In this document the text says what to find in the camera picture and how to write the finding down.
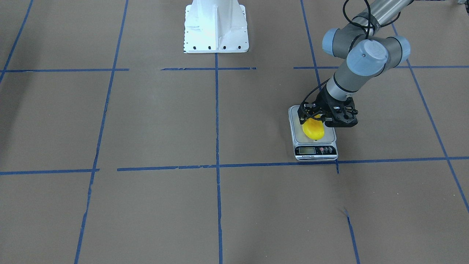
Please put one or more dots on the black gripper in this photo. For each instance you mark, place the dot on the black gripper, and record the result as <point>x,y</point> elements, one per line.
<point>324,100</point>

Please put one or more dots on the yellow mango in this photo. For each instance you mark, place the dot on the yellow mango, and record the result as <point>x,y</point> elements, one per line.
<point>313,129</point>

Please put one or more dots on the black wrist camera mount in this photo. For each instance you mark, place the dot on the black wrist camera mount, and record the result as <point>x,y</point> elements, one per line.
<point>343,120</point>

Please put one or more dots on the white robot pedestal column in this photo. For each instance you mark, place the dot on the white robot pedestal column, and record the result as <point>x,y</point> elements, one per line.
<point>215,26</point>

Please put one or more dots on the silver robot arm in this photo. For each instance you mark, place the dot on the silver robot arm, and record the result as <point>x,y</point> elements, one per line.
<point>364,55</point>

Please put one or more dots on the silver digital kitchen scale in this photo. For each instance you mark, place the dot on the silver digital kitchen scale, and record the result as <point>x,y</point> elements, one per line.
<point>306,149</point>

